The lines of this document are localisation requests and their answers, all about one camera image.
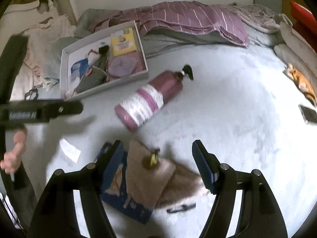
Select blue packet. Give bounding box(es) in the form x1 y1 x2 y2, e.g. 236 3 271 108
70 58 90 84

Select black white plush dog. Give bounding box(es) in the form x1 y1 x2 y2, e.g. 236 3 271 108
87 45 110 66

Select green plaid pouch pink button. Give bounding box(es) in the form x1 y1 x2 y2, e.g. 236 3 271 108
73 56 108 95

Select beige plaid pouch brown button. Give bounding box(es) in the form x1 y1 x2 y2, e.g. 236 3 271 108
125 140 210 210

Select yellow tissue pack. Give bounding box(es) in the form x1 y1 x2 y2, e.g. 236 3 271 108
110 27 137 57

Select pink glitter pouch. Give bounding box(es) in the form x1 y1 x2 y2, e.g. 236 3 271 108
107 51 145 80

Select purple pump lotion bottle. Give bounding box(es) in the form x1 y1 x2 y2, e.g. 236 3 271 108
115 64 194 132

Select person's left hand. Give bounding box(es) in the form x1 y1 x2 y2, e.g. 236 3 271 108
1 128 27 174

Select pink floral pillow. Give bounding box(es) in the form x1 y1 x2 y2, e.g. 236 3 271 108
10 62 34 101

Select white socks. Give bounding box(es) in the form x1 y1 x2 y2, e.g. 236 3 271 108
42 77 59 91

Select pink ruffled pillow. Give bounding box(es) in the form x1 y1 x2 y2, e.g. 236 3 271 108
23 15 76 81

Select white paper sheet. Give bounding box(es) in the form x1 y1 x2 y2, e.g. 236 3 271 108
59 139 81 163

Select white shallow tray box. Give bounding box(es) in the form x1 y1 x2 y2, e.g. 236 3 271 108
60 21 148 100

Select smartphone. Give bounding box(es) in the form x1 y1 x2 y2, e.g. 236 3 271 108
299 105 317 125

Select orange cloth toy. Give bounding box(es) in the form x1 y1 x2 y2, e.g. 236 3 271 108
285 63 316 107

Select cream plush pillow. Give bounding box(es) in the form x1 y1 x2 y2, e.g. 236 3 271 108
273 22 316 92

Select purple striped blanket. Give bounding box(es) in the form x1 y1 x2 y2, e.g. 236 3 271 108
89 1 249 47

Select red object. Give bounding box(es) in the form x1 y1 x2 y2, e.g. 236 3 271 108
290 1 317 52

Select light patterned garment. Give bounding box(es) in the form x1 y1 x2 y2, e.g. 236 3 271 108
229 3 293 35

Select black rectangular frame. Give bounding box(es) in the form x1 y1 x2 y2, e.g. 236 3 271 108
24 88 39 101

